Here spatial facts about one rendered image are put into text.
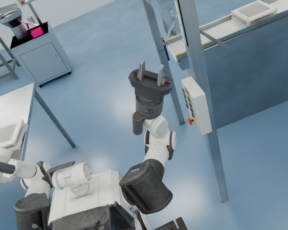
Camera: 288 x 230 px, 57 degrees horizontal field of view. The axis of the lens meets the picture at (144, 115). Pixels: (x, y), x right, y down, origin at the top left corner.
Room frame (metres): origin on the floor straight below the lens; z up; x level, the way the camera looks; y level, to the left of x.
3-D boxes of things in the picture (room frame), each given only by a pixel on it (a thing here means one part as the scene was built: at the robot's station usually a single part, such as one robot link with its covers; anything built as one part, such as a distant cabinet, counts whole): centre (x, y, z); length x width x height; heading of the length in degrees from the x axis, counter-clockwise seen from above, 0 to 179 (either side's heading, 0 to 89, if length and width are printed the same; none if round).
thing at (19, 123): (1.61, 0.99, 0.96); 0.25 x 0.24 x 0.02; 170
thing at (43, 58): (4.29, 1.15, 0.38); 0.63 x 0.57 x 0.76; 94
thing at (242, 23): (1.83, -1.09, 0.95); 0.24 x 0.24 x 0.02; 0
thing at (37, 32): (4.10, 0.99, 0.80); 0.16 x 0.12 x 0.09; 94
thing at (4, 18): (4.34, 1.20, 0.95); 0.49 x 0.36 x 0.38; 94
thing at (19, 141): (1.61, 0.99, 0.91); 0.24 x 0.24 x 0.02; 80
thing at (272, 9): (1.83, -1.09, 1.00); 0.25 x 0.24 x 0.02; 0
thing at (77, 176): (0.60, 0.29, 1.36); 0.10 x 0.07 x 0.09; 82
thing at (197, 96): (0.99, -0.27, 1.08); 0.17 x 0.06 x 0.26; 179
